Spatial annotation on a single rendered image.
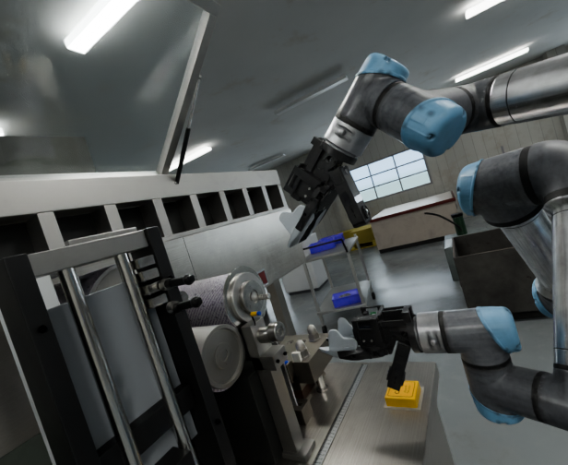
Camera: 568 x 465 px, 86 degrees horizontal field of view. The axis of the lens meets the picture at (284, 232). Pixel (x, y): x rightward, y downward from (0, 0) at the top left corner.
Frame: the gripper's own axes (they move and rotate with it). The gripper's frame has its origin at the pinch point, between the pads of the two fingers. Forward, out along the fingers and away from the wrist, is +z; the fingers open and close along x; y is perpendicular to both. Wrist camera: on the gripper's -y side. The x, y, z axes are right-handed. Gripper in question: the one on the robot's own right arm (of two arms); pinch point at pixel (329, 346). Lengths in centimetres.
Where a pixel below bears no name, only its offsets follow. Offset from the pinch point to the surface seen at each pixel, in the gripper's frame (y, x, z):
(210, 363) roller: 8.7, 21.4, 13.6
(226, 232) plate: 33, -30, 46
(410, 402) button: -17.5, -6.5, -12.3
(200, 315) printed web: 15.4, 12.3, 23.1
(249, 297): 16.3, 7.2, 11.9
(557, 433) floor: -109, -114, -42
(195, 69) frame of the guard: 79, -12, 22
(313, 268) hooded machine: -67, -405, 219
